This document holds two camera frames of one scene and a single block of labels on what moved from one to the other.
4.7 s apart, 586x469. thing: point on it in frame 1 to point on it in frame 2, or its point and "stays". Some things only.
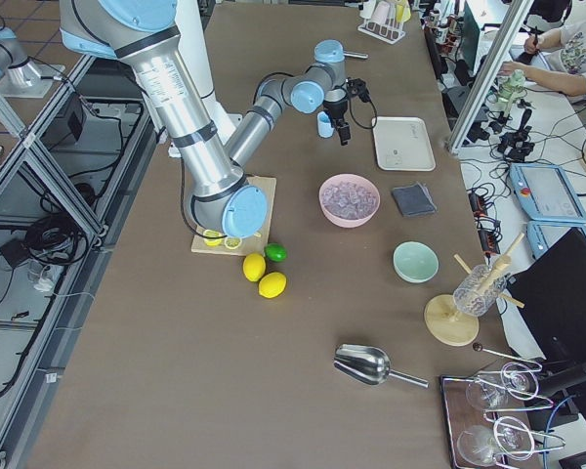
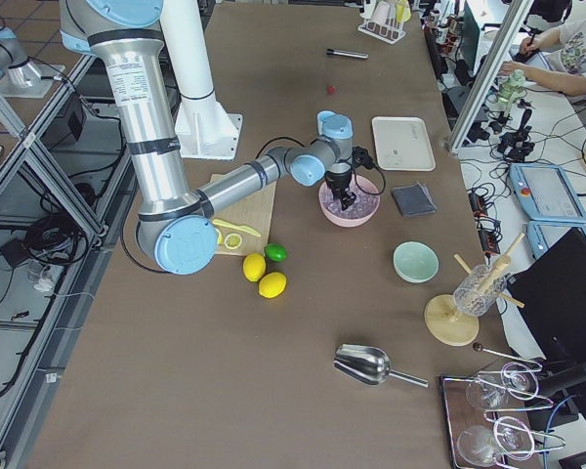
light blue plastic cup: (324, 126) stays
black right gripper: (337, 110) to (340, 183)
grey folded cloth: (413, 199) stays
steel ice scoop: (368, 365) stays
